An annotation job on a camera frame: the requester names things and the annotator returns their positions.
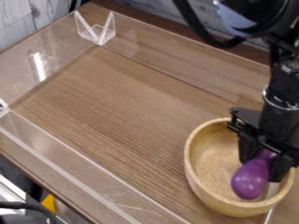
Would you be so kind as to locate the yellow black device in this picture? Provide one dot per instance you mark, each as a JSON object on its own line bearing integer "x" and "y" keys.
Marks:
{"x": 56, "y": 207}

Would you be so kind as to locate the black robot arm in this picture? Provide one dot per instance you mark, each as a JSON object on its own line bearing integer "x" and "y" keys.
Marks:
{"x": 267, "y": 19}

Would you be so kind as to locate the purple toy eggplant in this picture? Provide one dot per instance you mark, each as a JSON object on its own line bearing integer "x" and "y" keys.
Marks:
{"x": 251, "y": 177}

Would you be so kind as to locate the brown wooden bowl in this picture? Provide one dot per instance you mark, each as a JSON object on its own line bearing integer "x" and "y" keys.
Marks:
{"x": 211, "y": 161}

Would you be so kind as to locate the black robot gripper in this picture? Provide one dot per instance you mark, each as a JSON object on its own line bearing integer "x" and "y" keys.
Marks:
{"x": 271, "y": 128}

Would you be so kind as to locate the clear acrylic tray wall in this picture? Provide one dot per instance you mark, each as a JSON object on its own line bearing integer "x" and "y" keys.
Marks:
{"x": 103, "y": 198}

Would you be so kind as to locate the clear acrylic corner bracket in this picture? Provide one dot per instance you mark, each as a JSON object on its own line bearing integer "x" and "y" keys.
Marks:
{"x": 99, "y": 34}

